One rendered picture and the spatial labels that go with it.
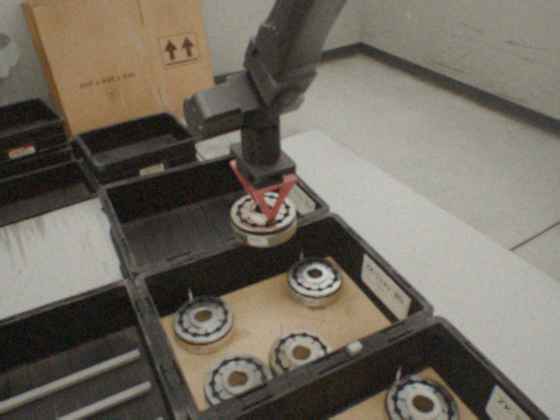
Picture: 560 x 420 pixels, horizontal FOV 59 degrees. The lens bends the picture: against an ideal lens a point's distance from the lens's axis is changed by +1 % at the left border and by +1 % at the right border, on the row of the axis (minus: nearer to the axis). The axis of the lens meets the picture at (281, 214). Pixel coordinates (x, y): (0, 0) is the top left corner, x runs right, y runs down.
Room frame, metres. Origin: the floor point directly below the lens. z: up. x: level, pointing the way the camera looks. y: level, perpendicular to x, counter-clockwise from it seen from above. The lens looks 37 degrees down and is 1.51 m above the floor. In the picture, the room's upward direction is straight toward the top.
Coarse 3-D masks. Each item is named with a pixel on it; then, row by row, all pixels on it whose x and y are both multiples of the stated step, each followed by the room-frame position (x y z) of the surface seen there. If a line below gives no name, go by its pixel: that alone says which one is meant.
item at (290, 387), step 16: (432, 320) 0.50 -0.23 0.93; (448, 320) 0.50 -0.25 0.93; (400, 336) 0.48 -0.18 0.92; (464, 336) 0.47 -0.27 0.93; (368, 352) 0.44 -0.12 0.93; (480, 352) 0.44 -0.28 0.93; (320, 368) 0.41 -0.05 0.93; (336, 368) 0.41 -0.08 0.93; (496, 368) 0.42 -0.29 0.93; (288, 384) 0.39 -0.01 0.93; (304, 384) 0.39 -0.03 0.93; (512, 384) 0.39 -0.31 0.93; (256, 400) 0.37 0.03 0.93; (272, 400) 0.37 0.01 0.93; (528, 400) 0.37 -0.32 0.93; (224, 416) 0.34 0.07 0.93; (240, 416) 0.35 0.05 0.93; (544, 416) 0.35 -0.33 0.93
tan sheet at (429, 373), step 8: (424, 376) 0.47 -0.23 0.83; (432, 376) 0.47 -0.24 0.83; (384, 392) 0.44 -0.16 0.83; (368, 400) 0.43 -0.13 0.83; (376, 400) 0.43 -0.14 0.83; (456, 400) 0.43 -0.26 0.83; (352, 408) 0.42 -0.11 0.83; (360, 408) 0.42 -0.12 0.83; (368, 408) 0.42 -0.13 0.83; (376, 408) 0.42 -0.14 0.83; (464, 408) 0.42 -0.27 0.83; (336, 416) 0.40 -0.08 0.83; (344, 416) 0.40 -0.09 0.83; (352, 416) 0.40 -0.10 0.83; (360, 416) 0.40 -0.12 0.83; (368, 416) 0.40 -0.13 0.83; (376, 416) 0.40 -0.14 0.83; (464, 416) 0.41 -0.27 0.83; (472, 416) 0.41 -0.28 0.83
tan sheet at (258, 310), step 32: (256, 288) 0.66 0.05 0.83; (352, 288) 0.66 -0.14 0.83; (256, 320) 0.59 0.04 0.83; (288, 320) 0.59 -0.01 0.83; (320, 320) 0.59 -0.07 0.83; (352, 320) 0.59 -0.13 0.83; (384, 320) 0.59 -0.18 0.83; (224, 352) 0.52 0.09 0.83; (256, 352) 0.52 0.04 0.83; (192, 384) 0.46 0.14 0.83
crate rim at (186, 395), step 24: (336, 216) 0.76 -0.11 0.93; (360, 240) 0.69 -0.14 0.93; (168, 264) 0.62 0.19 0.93; (192, 264) 0.63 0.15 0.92; (384, 264) 0.62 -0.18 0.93; (144, 288) 0.57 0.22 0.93; (408, 288) 0.57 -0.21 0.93; (432, 312) 0.52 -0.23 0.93; (384, 336) 0.47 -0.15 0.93; (168, 360) 0.43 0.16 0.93; (312, 360) 0.43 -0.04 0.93; (264, 384) 0.39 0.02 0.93; (192, 408) 0.36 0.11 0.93; (216, 408) 0.36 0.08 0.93
